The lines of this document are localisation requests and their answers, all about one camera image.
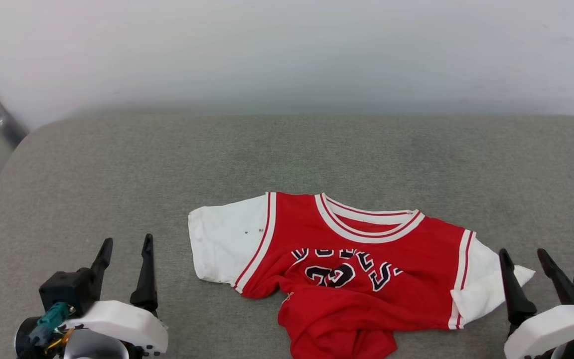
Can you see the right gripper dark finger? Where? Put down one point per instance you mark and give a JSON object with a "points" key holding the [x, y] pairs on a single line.
{"points": [[518, 299], [561, 284]]}

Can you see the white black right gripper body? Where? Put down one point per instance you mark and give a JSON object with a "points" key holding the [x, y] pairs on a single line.
{"points": [[546, 326]]}

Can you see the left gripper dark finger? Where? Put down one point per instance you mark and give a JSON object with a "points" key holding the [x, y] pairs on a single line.
{"points": [[146, 284], [102, 262]]}

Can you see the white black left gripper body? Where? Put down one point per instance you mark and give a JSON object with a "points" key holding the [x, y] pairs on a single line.
{"points": [[122, 319]]}

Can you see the red and white basketball jersey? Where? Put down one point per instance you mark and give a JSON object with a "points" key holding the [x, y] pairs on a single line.
{"points": [[366, 299]]}

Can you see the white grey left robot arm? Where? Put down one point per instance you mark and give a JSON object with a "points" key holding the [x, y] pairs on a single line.
{"points": [[92, 346]]}

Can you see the grey fabric sofa cushion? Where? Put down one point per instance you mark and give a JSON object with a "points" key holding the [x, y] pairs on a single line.
{"points": [[287, 159]]}

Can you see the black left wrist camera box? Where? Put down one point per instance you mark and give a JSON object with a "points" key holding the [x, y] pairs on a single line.
{"points": [[65, 291]]}

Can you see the teal left camera plug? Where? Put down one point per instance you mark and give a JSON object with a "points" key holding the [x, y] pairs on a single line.
{"points": [[53, 316]]}

